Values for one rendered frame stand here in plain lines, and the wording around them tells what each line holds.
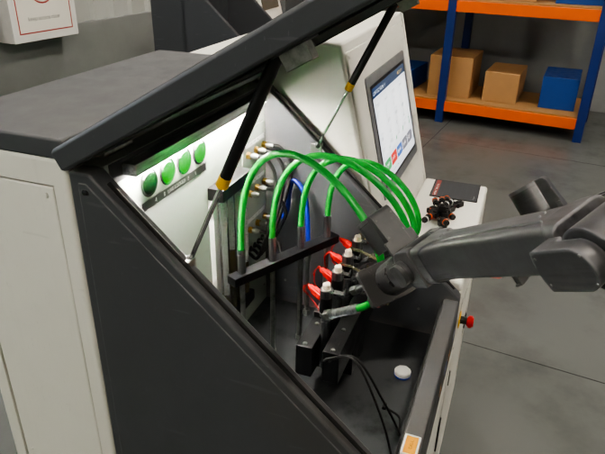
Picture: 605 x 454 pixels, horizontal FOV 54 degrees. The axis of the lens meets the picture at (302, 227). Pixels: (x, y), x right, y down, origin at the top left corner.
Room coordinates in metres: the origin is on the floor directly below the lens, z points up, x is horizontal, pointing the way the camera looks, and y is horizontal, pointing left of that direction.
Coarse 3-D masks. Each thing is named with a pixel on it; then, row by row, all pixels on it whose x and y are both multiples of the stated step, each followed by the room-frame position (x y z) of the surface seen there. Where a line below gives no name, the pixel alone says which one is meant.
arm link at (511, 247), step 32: (480, 224) 0.62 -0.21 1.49; (512, 224) 0.53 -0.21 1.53; (544, 224) 0.47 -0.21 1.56; (416, 256) 0.68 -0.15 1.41; (448, 256) 0.63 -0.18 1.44; (480, 256) 0.57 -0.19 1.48; (512, 256) 0.52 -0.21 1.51; (544, 256) 0.43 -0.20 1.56; (576, 256) 0.39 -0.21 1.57; (576, 288) 0.40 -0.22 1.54
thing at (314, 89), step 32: (352, 32) 1.63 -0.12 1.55; (384, 32) 1.83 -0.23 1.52; (320, 64) 1.46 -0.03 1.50; (352, 64) 1.50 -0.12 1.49; (288, 96) 1.49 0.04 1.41; (320, 96) 1.46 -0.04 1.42; (352, 96) 1.46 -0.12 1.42; (320, 128) 1.46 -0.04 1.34; (352, 128) 1.43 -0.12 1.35; (416, 128) 2.02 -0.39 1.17; (416, 160) 1.95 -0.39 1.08; (416, 192) 1.90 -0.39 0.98; (448, 384) 1.47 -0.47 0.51
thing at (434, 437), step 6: (450, 354) 1.27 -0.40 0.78; (444, 384) 1.18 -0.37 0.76; (444, 390) 1.22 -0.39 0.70; (444, 396) 1.28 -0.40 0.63; (438, 402) 1.09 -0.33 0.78; (438, 408) 1.11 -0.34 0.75; (438, 414) 1.15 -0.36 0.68; (438, 420) 1.19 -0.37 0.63; (438, 426) 1.20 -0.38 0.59; (432, 432) 1.01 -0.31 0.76; (438, 432) 1.22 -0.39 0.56; (432, 438) 1.04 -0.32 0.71; (432, 444) 1.08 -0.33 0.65; (432, 450) 1.13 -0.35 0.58
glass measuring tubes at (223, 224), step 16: (240, 176) 1.25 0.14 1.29; (208, 192) 1.18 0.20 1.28; (224, 192) 1.17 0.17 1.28; (240, 192) 1.28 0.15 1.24; (208, 208) 1.18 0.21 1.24; (224, 208) 1.18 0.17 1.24; (224, 224) 1.18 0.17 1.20; (224, 240) 1.18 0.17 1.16; (224, 256) 1.18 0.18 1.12; (224, 272) 1.18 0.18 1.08; (224, 288) 1.18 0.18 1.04
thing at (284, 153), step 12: (264, 156) 1.08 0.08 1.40; (276, 156) 1.06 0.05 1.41; (288, 156) 1.04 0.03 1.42; (300, 156) 1.02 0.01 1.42; (252, 168) 1.11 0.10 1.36; (324, 168) 0.99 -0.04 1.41; (252, 180) 1.12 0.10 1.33; (336, 180) 0.97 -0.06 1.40; (348, 192) 0.95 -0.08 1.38; (240, 204) 1.13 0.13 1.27; (240, 216) 1.13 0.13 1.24; (360, 216) 0.92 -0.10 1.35; (240, 228) 1.14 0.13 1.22; (240, 240) 1.14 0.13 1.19; (240, 252) 1.14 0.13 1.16
